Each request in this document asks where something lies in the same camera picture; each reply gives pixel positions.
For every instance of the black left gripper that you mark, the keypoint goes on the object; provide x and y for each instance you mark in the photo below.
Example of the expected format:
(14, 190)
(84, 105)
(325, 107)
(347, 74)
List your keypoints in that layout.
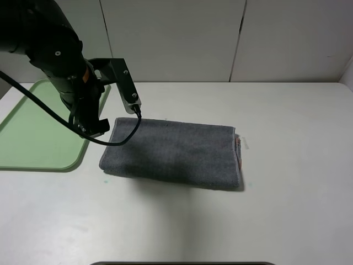
(85, 90)

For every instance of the grey towel with orange patches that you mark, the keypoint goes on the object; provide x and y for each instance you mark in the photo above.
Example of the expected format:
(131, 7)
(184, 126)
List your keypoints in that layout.
(201, 155)

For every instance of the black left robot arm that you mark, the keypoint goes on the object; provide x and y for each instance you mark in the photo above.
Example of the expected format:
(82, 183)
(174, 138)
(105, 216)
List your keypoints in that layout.
(41, 31)

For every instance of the light green plastic tray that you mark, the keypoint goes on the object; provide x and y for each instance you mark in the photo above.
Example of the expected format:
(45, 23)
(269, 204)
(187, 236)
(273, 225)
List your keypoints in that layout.
(31, 140)

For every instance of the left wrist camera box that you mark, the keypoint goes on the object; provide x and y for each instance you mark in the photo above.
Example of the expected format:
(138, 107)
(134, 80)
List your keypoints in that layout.
(126, 87)

